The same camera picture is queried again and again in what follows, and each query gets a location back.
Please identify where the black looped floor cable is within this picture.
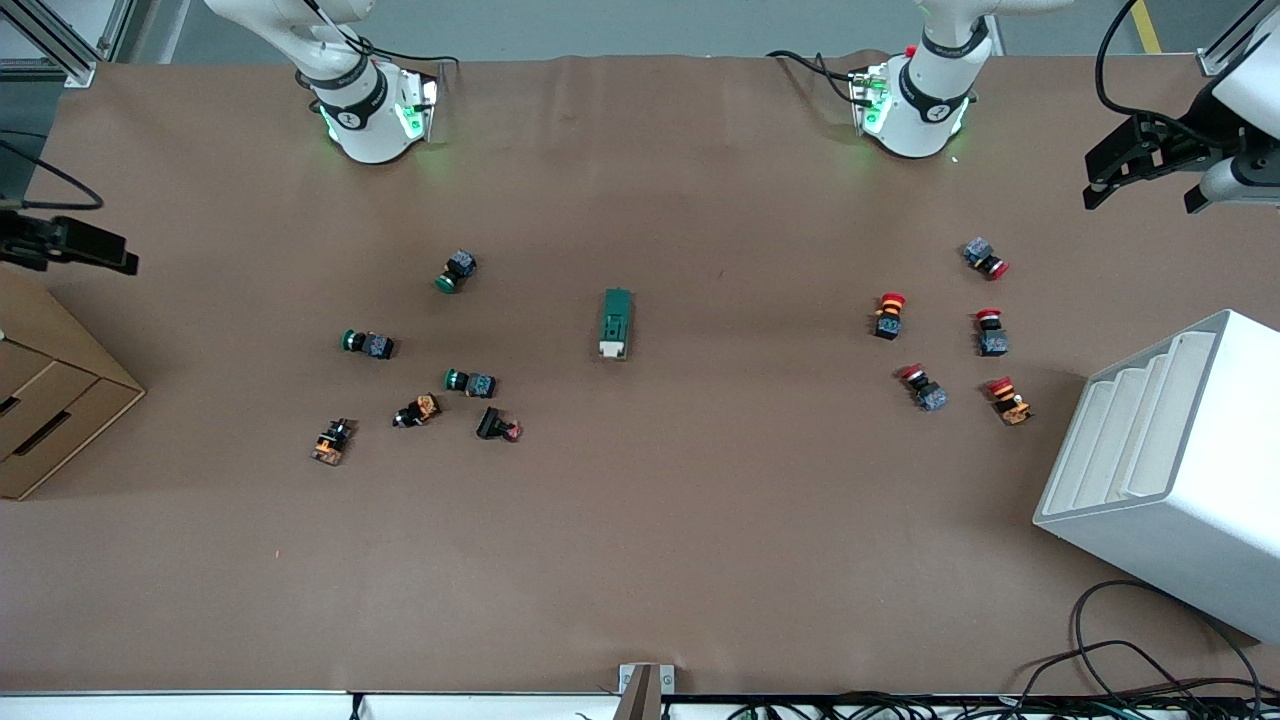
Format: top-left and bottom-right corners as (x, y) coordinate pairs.
(1020, 578), (1266, 701)

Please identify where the black base cable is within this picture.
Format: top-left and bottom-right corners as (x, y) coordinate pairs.
(766, 48), (863, 103)
(345, 35), (461, 69)

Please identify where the brown cardboard box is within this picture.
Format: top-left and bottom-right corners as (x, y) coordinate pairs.
(0, 265), (147, 501)

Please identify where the black button red block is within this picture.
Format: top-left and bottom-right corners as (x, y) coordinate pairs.
(475, 405), (524, 443)

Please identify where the metal edge bracket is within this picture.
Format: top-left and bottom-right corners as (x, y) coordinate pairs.
(618, 663), (676, 720)

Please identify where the black cable bundle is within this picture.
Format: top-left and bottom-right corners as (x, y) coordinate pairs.
(730, 690), (1280, 720)

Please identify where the white table edge rail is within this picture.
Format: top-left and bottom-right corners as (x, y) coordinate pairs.
(0, 690), (621, 720)

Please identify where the white stepped plastic rack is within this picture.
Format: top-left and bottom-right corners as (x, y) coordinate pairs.
(1033, 308), (1280, 644)

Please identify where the brown table mat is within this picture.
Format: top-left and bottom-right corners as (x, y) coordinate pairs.
(0, 50), (1280, 697)

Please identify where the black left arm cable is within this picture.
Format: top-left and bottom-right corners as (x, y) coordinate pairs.
(1094, 0), (1216, 141)

